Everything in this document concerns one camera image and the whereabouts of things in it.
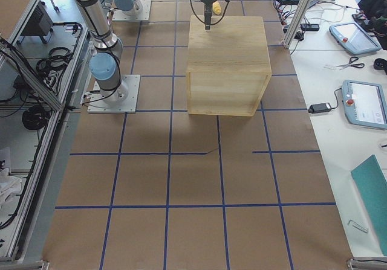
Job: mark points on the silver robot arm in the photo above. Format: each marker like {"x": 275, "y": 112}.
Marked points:
{"x": 101, "y": 25}
{"x": 104, "y": 66}

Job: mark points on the wooden drawer cabinet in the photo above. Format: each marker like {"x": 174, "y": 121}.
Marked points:
{"x": 228, "y": 66}

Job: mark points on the yellow corn toy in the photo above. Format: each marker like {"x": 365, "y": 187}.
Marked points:
{"x": 216, "y": 8}

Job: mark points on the black small device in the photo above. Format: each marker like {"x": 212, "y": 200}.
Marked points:
{"x": 309, "y": 27}

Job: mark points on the upper teach pendant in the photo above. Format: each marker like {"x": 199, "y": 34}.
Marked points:
{"x": 354, "y": 39}

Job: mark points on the teach pendant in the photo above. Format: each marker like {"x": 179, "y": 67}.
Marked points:
{"x": 354, "y": 39}
{"x": 364, "y": 104}

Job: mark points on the black power adapter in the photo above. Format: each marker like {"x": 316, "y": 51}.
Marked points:
{"x": 319, "y": 108}

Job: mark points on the black control box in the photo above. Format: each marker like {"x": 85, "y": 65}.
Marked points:
{"x": 39, "y": 24}

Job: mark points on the lower teach pendant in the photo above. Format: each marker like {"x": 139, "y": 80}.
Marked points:
{"x": 364, "y": 104}

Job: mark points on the teal folder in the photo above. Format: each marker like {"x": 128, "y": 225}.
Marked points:
{"x": 371, "y": 185}

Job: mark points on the metal allen key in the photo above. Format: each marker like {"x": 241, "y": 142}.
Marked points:
{"x": 358, "y": 226}

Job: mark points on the aluminium frame post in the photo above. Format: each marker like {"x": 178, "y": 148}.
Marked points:
{"x": 296, "y": 21}

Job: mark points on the black handled scissors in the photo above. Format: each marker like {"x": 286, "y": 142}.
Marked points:
{"x": 352, "y": 63}

